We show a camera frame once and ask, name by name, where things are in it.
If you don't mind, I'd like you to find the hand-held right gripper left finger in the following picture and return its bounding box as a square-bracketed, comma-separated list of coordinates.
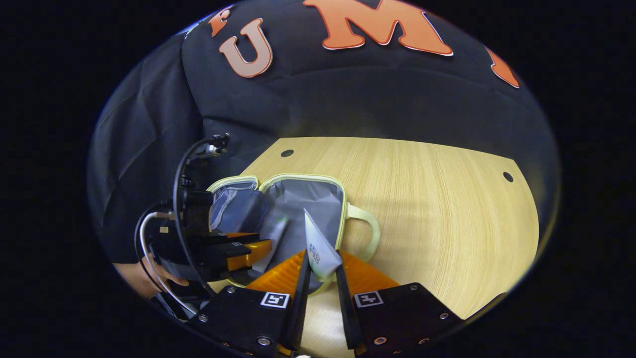
[186, 250, 313, 358]

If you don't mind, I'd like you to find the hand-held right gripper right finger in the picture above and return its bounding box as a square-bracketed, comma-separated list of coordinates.
[335, 250, 465, 357]

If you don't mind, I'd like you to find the small white green tube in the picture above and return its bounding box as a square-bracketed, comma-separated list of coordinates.
[303, 209, 343, 283]

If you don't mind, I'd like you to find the long white green tube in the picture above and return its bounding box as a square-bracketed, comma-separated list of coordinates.
[251, 216, 290, 273]

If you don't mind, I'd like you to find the pale yellow suitcase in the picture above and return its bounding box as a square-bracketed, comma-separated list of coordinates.
[205, 173, 382, 297]

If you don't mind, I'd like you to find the black backdrop cloth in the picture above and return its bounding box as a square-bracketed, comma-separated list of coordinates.
[87, 0, 561, 279]

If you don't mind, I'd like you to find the grey cable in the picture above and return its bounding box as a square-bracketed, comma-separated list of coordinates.
[135, 210, 199, 316]

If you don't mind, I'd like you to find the black cable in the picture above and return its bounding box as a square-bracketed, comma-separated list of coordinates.
[171, 134, 229, 299]

